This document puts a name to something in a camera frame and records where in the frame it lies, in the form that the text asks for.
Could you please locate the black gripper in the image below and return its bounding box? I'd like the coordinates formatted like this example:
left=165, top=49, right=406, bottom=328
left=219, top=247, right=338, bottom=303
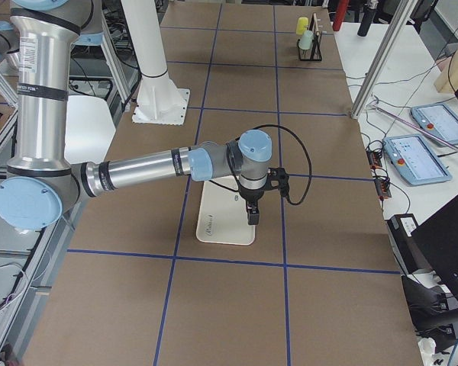
left=239, top=186, right=264, bottom=225

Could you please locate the light green cup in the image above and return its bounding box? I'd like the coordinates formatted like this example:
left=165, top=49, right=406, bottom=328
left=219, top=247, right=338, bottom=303
left=298, top=30, right=314, bottom=51

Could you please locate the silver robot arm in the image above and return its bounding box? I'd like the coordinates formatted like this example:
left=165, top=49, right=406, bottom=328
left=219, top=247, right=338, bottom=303
left=0, top=1, right=272, bottom=230

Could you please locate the cream rabbit tray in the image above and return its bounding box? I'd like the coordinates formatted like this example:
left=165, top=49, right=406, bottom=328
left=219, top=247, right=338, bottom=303
left=196, top=181, right=256, bottom=246

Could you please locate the yellow cup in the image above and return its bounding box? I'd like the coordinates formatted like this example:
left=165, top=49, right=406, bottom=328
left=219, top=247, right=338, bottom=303
left=295, top=17, right=310, bottom=35

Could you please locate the orange terminal strip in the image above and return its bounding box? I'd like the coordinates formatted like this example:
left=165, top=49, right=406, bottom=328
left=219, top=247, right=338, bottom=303
left=366, top=148, right=392, bottom=201

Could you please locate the black box white label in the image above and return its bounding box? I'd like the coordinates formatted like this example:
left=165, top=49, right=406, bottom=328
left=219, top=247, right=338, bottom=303
left=386, top=213, right=431, bottom=275

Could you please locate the near teach pendant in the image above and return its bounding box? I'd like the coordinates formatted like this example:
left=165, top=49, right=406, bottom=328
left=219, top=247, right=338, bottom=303
left=383, top=134, right=453, bottom=186

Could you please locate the teach pendant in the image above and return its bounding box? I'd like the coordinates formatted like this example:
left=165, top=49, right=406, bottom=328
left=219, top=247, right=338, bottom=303
left=383, top=134, right=453, bottom=186
left=411, top=103, right=458, bottom=145

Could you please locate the black laptop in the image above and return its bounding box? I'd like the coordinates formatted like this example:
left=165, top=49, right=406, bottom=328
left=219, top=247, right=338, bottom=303
left=412, top=195, right=458, bottom=300

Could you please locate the far teach pendant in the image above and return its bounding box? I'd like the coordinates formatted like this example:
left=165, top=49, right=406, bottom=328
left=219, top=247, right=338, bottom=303
left=411, top=103, right=458, bottom=145

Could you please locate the black bottle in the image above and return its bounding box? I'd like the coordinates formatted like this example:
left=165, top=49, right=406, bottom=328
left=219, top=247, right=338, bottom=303
left=357, top=0, right=379, bottom=37

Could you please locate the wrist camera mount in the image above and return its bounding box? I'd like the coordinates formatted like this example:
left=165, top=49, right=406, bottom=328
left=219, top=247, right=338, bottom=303
left=264, top=167, right=290, bottom=199

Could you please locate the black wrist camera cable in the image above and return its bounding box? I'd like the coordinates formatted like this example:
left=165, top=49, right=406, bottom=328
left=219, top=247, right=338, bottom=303
left=247, top=123, right=313, bottom=206

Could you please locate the white pedestal column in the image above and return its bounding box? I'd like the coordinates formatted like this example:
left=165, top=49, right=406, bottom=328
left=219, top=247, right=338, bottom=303
left=121, top=0, right=190, bottom=125

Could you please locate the black wire cup rack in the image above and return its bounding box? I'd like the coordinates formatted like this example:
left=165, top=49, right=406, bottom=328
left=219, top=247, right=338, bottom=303
left=296, top=13, right=323, bottom=62

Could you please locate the aluminium frame post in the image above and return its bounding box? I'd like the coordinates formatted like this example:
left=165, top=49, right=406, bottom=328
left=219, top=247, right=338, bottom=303
left=350, top=0, right=418, bottom=120

